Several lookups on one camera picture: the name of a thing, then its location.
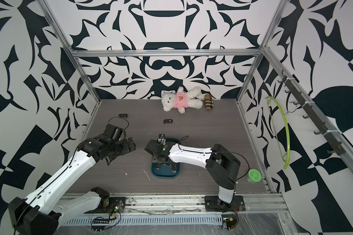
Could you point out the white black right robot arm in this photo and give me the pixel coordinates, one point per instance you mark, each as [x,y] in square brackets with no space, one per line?
[221,165]

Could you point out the white cable duct strip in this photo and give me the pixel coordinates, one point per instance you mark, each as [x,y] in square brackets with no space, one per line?
[136,220]

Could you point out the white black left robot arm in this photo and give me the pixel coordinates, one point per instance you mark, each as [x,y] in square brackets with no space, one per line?
[40,212]

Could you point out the black wall hook rail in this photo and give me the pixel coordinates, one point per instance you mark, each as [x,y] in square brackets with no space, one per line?
[312,112]

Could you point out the brown plaid cylinder toy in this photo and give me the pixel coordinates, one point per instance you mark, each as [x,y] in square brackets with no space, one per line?
[208,102]

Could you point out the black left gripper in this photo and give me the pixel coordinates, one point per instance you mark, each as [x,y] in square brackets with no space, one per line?
[128,147]

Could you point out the aluminium frame post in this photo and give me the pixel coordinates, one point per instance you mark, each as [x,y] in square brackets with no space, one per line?
[51,19]

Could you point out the white teddy bear pink shirt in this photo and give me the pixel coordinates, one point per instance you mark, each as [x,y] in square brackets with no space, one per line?
[181,100]

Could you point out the teal plastic storage tray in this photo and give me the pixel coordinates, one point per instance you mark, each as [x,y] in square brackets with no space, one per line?
[165,171]

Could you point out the green tape roll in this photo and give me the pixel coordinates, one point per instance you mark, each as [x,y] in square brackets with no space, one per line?
[253,176]

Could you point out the black key fob edge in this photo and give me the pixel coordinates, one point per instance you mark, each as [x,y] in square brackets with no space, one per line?
[168,121]

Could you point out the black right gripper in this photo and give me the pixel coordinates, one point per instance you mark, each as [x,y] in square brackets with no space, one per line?
[153,159]

